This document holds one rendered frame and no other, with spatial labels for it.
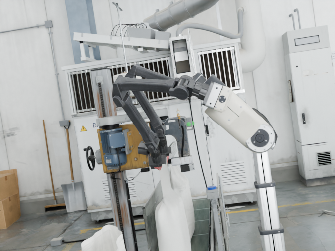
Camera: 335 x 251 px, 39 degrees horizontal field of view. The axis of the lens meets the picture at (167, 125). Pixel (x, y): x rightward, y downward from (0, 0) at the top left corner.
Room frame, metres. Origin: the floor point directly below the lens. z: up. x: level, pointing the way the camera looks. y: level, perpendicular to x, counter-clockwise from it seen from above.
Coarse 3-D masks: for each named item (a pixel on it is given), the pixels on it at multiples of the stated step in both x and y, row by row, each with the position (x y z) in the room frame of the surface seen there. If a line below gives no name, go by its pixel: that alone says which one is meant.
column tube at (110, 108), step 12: (96, 72) 3.38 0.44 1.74; (108, 72) 3.41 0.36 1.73; (108, 84) 3.37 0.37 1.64; (96, 96) 3.38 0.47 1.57; (108, 96) 3.37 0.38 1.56; (96, 108) 3.39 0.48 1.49; (108, 108) 3.38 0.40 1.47; (108, 180) 3.38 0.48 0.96; (120, 180) 3.38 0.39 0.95; (120, 192) 3.38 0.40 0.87; (120, 204) 3.38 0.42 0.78; (132, 228) 3.41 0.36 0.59; (132, 240) 3.37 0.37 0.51
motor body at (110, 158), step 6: (102, 132) 3.13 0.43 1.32; (108, 132) 3.12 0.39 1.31; (114, 132) 3.13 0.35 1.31; (102, 138) 3.14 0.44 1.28; (102, 144) 3.16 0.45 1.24; (108, 150) 3.13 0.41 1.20; (114, 150) 3.12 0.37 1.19; (120, 150) 3.14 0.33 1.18; (108, 156) 3.12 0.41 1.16; (114, 156) 3.11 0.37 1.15; (120, 156) 3.12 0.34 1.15; (126, 156) 3.18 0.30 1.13; (108, 162) 3.12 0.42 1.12; (114, 162) 3.11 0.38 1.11; (120, 162) 3.12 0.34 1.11; (126, 162) 3.19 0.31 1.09
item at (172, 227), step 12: (168, 168) 3.36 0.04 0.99; (168, 180) 3.23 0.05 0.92; (168, 192) 3.07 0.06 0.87; (168, 204) 2.87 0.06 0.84; (180, 204) 3.02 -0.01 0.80; (156, 216) 2.90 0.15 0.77; (168, 216) 2.83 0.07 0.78; (180, 216) 2.90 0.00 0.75; (156, 228) 2.91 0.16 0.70; (168, 228) 2.82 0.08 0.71; (180, 228) 2.84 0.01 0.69; (168, 240) 2.81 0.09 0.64; (180, 240) 2.83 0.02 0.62
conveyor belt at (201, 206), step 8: (192, 200) 4.99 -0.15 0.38; (200, 200) 4.94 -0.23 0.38; (208, 200) 4.88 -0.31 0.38; (200, 208) 4.59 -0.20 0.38; (208, 208) 4.54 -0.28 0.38; (200, 216) 4.28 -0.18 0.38; (208, 216) 4.24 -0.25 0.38; (200, 224) 4.01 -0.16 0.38; (208, 224) 3.97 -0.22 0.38; (200, 232) 3.77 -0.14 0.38; (208, 232) 3.74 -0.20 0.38; (192, 240) 3.59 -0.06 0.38; (200, 240) 3.56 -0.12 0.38; (192, 248) 3.40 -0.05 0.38; (200, 248) 3.37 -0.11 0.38
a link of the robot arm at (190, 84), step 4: (180, 80) 2.33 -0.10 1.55; (184, 80) 2.33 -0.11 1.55; (188, 80) 2.33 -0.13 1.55; (192, 80) 2.32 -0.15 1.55; (176, 84) 2.34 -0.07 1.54; (180, 84) 2.31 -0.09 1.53; (184, 84) 2.31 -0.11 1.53; (188, 84) 2.30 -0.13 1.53; (192, 84) 2.30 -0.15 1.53; (188, 88) 2.30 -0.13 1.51; (192, 88) 2.29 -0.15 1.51
